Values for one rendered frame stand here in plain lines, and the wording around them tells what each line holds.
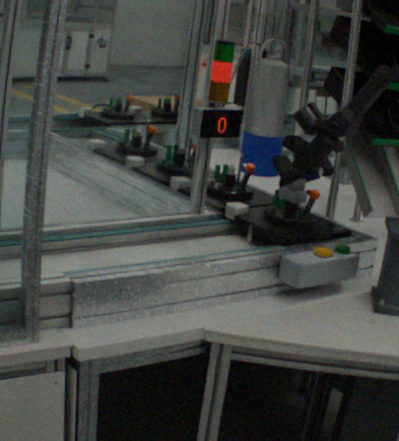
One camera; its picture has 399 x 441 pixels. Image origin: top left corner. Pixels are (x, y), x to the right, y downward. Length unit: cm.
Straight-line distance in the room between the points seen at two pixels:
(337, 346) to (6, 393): 69
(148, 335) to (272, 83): 156
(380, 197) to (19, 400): 121
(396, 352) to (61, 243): 79
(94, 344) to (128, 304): 15
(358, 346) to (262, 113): 147
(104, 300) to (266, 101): 154
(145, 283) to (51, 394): 31
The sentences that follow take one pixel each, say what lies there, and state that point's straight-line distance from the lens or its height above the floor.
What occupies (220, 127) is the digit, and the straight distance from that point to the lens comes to 198.
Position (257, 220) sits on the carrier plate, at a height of 97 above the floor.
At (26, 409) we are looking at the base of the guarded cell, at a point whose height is 72.
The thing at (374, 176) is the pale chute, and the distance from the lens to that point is 228.
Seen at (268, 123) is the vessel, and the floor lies 106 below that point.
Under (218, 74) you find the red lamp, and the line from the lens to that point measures 196.
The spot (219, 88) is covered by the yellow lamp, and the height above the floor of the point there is 130.
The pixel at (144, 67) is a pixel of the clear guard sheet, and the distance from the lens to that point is 189.
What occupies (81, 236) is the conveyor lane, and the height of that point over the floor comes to 95.
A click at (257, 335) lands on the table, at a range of 166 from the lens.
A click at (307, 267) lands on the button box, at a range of 182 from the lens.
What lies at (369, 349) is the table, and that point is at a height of 86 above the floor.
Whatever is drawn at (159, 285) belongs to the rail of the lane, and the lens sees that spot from 165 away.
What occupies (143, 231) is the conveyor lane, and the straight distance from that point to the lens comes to 193.
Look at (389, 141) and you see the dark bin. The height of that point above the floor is 120.
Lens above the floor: 154
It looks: 17 degrees down
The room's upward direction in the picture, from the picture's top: 7 degrees clockwise
